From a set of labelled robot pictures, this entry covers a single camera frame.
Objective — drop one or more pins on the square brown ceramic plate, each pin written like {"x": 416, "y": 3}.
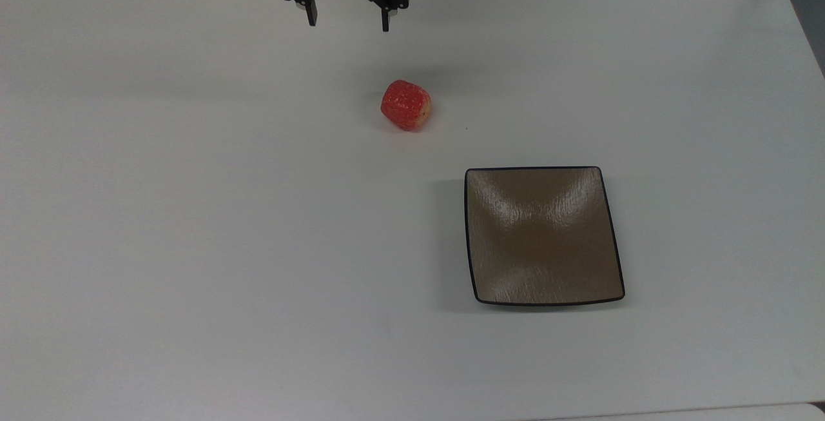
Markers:
{"x": 541, "y": 237}

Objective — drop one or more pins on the red apple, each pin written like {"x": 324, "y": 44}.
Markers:
{"x": 406, "y": 106}

